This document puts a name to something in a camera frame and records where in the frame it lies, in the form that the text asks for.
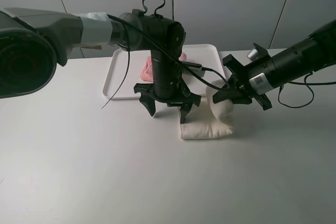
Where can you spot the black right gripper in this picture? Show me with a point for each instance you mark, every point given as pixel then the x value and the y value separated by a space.
pixel 241 91

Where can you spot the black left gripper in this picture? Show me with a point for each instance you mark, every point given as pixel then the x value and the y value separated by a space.
pixel 174 92

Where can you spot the pink towel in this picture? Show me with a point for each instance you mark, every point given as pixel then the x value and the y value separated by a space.
pixel 147 72

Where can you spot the white towel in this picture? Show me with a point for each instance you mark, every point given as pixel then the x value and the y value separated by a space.
pixel 209 120

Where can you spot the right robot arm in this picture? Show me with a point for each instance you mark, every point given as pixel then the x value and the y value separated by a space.
pixel 265 73

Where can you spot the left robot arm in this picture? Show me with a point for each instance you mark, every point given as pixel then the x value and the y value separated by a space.
pixel 34 42

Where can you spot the white plastic tray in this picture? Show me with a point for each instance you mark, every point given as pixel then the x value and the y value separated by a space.
pixel 123 74

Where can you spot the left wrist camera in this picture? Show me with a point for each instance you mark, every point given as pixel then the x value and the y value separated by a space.
pixel 194 67

